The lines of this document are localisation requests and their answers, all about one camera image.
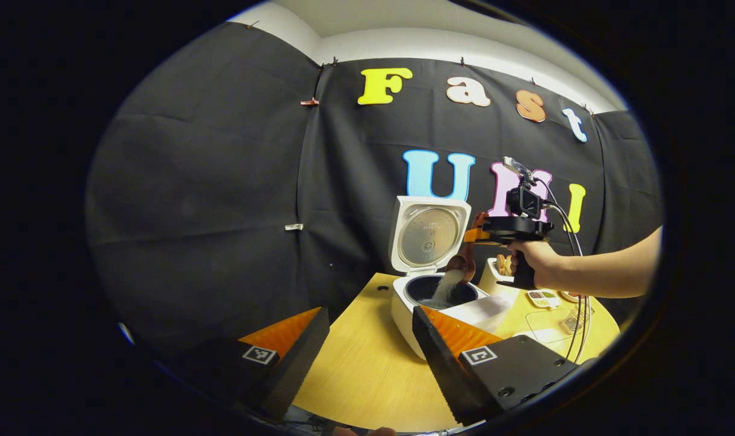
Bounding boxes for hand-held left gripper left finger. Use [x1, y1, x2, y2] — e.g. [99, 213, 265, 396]
[161, 307, 331, 421]

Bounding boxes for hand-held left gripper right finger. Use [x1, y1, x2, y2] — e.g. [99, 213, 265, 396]
[412, 305, 586, 426]

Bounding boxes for brown wooden spoon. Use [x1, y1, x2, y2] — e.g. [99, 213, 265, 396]
[445, 241, 478, 284]

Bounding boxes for white rice grains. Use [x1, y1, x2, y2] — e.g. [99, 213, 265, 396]
[417, 269, 466, 309]

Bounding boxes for white rice cooker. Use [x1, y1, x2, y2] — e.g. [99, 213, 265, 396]
[388, 196, 516, 361]

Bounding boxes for white toaster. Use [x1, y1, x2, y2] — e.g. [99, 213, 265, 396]
[485, 254, 518, 285]

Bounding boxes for clear plastic container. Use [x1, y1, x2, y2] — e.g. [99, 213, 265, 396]
[525, 306, 587, 347]

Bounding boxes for black backdrop cloth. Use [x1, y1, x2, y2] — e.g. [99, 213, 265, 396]
[85, 21, 663, 364]

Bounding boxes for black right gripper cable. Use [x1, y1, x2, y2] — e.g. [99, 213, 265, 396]
[534, 177, 590, 364]

